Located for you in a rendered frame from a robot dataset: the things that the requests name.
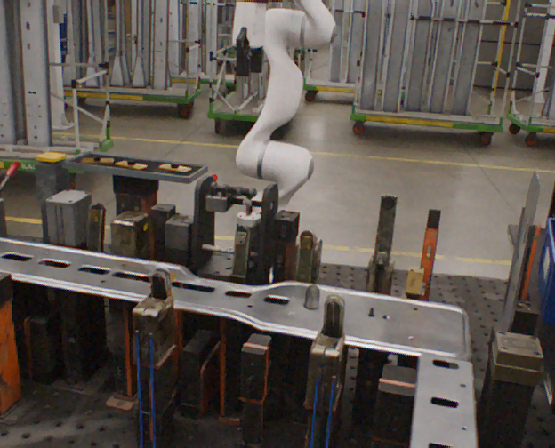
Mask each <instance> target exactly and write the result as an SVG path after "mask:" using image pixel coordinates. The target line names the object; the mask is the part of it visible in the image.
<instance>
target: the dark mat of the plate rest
mask: <svg viewBox="0 0 555 448"><path fill-rule="evenodd" d="M95 156H100V157H101V158H113V159H114V161H113V164H89V165H97V166H105V167H112V168H120V169H127V170H135V171H143V172H158V173H165V174H173V175H181V176H190V175H191V174H192V173H195V172H197V171H199V170H200V169H202V168H203V167H198V166H190V165H183V164H179V166H180V167H186V168H190V169H191V170H190V171H187V172H177V171H172V170H166V169H162V168H159V166H161V165H164V164H173V163H167V162H159V161H151V160H142V159H135V158H127V157H120V156H104V155H96V154H86V155H84V156H80V157H77V158H75V159H73V160H70V161H68V162H69V163H74V164H86V163H81V161H82V159H83V158H94V157H95ZM129 160H133V161H136V163H137V164H141V165H147V166H148V167H147V168H144V169H139V170H137V169H133V168H128V167H123V166H119V165H116V164H118V162H122V161H129Z"/></svg>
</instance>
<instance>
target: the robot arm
mask: <svg viewBox="0 0 555 448"><path fill-rule="evenodd" d="M235 1H237V3H236V10H235V18H234V30H233V45H234V46H235V47H236V50H237V53H236V75H237V76H250V72H254V73H261V71H262V54H263V52H262V49H263V51H264V52H265V53H266V55H267V57H268V60H269V66H270V75H269V87H268V93H267V98H266V101H265V105H263V108H262V111H261V114H260V117H259V119H258V121H257V123H256V124H255V126H254V127H253V129H252V130H251V131H250V132H249V133H248V134H247V135H246V137H245V138H244V141H243V142H242V144H241V145H239V147H238V149H237V154H236V165H237V168H238V170H239V171H240V172H242V173H243V174H244V175H246V176H249V178H252V179H257V180H266V181H271V182H276V183H277V184H278V192H279V198H278V211H280V210H286V211H288V206H289V203H290V200H291V198H292V196H293V195H294V194H295V193H296V192H297V191H298V190H300V188H301V187H302V186H303V185H304V184H305V183H306V182H307V181H308V180H309V178H311V176H312V173H313V172H314V163H315V162H314V159H313V156H312V155H311V154H310V152H309V151H308V150H307V149H306V148H303V147H298V146H295V145H291V144H285V143H280V142H275V141H274V140H270V139H269V138H270V135H271V134H272V133H273V132H274V131H275V130H276V129H277V128H278V127H279V126H281V125H283V124H286V123H288V122H290V121H291V120H292V119H293V118H294V115H295V113H296V111H297V108H298V106H299V101H301V97H302V87H303V76H302V72H300V70H299V69H298V68H297V67H296V65H295V63H294V62H293V61H292V59H291V58H290V56H289V55H287V47H289V46H296V47H303V48H309V49H324V48H327V47H328V46H330V45H331V44H332V43H333V41H334V39H335V36H336V26H335V23H334V18H333V16H332V15H331V13H330V12H329V11H328V10H327V9H326V8H325V6H324V5H323V4H322V2H321V1H320V0H293V1H294V2H295V3H296V4H297V5H298V6H299V8H300V9H301V10H303V12H298V11H292V10H284V9H272V10H268V11H266V3H269V1H267V0H235ZM245 49H246V51H245ZM250 53H251V55H249V54H250ZM248 58H249V59H248Z"/></svg>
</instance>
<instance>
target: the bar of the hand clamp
mask: <svg viewBox="0 0 555 448"><path fill-rule="evenodd" d="M397 207H398V195H390V194H381V202H380V209H379V217H378V224H377V232H376V240H375V248H374V263H373V270H374V271H375V270H376V266H377V264H376V262H377V258H378V252H386V253H387V258H386V266H385V272H387V274H388V271H389V265H390V252H391V245H392V237H393V229H394V222H395V215H397Z"/></svg>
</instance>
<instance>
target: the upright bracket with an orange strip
mask: <svg viewBox="0 0 555 448"><path fill-rule="evenodd" d="M440 216H441V210H438V209H431V208H429V214H428V220H427V227H426V230H425V237H424V244H423V251H422V257H421V264H420V268H424V276H423V282H425V283H426V289H425V292H421V297H419V298H418V300H422V301H429V296H430V283H431V278H432V270H433V264H434V258H435V252H436V251H437V245H438V232H439V223H440ZM428 245H431V251H430V257H428V256H427V251H428ZM423 282H422V284H423ZM417 363H418V358H414V357H409V365H408V368H409V369H416V373H417Z"/></svg>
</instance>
